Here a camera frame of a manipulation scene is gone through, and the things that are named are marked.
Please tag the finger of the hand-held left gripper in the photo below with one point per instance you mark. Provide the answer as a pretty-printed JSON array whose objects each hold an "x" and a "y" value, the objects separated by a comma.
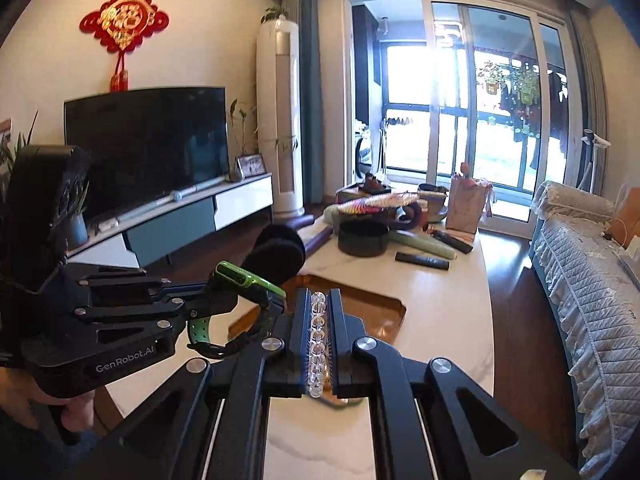
[
  {"x": 140, "y": 322},
  {"x": 220, "y": 300}
]

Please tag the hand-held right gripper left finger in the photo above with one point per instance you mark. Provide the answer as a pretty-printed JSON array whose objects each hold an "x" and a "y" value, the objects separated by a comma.
[{"x": 302, "y": 345}]

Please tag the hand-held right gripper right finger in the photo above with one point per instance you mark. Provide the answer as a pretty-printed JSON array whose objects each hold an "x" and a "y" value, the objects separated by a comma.
[{"x": 336, "y": 345}]

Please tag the green black wristwatch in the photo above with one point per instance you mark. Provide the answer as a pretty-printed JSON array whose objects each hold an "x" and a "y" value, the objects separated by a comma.
[{"x": 240, "y": 274}]

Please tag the gold metal tray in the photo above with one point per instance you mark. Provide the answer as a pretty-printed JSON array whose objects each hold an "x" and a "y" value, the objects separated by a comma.
[{"x": 370, "y": 315}]

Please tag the person's left forearm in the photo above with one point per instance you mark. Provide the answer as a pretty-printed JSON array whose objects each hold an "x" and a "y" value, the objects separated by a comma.
[{"x": 20, "y": 445}]

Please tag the person's left hand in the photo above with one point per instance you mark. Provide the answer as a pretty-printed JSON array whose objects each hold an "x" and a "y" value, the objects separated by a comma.
[{"x": 80, "y": 410}]

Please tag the small potted plant blue pot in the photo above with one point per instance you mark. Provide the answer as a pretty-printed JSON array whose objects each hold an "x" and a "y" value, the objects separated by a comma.
[{"x": 77, "y": 232}]

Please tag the white grey TV cabinet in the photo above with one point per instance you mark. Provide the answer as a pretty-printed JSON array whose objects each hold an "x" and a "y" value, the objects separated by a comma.
[{"x": 240, "y": 205}]

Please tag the purple roll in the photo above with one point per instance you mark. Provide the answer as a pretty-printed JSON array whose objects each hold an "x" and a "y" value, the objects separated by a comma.
[{"x": 317, "y": 241}]

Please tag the dark round box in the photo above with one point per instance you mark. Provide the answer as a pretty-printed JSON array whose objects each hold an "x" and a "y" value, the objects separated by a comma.
[{"x": 362, "y": 242}]

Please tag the white rod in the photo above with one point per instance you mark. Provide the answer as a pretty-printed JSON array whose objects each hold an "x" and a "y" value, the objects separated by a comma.
[{"x": 195, "y": 189}]

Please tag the black remote control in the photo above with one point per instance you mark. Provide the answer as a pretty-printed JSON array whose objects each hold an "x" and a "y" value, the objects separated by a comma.
[{"x": 422, "y": 261}]

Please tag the pale green long stick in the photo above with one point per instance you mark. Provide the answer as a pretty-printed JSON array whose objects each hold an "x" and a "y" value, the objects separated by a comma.
[{"x": 430, "y": 247}]

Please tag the colourful folded fan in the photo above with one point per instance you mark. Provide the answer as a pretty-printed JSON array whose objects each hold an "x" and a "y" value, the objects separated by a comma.
[{"x": 375, "y": 203}]

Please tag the purple wooden holder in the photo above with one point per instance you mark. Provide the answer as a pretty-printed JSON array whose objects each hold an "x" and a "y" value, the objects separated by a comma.
[{"x": 417, "y": 215}]

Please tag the dark brown stick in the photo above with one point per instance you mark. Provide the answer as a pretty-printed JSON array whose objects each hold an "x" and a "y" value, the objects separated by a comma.
[{"x": 452, "y": 242}]

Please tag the black television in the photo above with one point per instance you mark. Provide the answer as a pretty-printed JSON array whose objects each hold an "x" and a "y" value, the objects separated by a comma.
[{"x": 145, "y": 150}]

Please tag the brown box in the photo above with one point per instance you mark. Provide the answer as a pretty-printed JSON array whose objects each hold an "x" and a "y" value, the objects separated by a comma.
[{"x": 362, "y": 187}]

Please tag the brown bowl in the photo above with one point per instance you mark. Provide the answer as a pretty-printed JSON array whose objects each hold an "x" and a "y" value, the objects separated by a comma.
[{"x": 435, "y": 207}]

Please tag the bamboo plant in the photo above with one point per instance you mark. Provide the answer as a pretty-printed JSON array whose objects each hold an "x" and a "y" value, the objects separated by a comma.
[{"x": 242, "y": 125}]

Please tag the pink gift bag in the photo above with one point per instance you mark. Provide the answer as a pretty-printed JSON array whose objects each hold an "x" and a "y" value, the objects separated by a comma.
[{"x": 467, "y": 205}]

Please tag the white standing air conditioner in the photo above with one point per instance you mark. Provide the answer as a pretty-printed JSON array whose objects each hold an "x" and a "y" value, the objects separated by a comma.
[{"x": 277, "y": 110}]

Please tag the grey green curtain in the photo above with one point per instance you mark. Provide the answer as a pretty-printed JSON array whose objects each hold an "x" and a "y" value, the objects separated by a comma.
[{"x": 311, "y": 85}]

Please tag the sliding glass door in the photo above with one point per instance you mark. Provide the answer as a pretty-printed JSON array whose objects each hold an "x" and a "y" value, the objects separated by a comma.
[{"x": 450, "y": 135}]

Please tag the sofa with lace cover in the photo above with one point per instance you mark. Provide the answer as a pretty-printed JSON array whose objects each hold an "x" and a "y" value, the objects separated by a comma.
[{"x": 590, "y": 285}]

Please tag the plant on air conditioner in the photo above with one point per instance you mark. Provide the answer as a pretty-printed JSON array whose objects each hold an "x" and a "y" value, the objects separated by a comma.
[{"x": 275, "y": 14}]

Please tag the hanging potted plant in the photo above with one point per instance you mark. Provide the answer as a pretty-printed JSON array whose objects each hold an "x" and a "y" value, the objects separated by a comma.
[
  {"x": 490, "y": 77},
  {"x": 527, "y": 87}
]

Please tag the beige curtain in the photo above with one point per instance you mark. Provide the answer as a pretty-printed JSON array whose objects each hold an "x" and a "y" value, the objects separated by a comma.
[{"x": 590, "y": 100}]

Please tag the small picture frame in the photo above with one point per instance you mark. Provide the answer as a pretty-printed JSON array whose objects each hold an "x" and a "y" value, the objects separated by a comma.
[{"x": 251, "y": 166}]

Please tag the red knot wall ornament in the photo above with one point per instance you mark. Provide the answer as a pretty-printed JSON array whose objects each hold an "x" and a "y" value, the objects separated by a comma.
[{"x": 122, "y": 20}]

